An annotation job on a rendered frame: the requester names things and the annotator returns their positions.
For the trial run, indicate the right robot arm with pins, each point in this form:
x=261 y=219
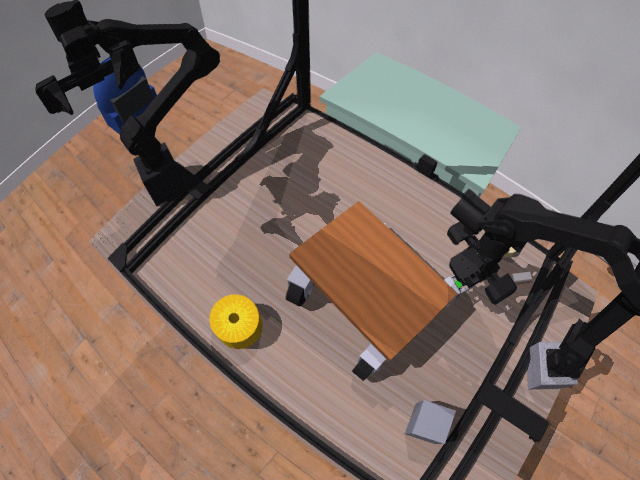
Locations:
x=66 y=18

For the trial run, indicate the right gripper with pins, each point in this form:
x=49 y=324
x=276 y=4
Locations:
x=123 y=62

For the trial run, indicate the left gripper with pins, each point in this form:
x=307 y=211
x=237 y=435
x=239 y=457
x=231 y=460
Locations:
x=499 y=288

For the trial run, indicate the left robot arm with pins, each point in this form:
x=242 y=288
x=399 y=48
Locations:
x=521 y=218

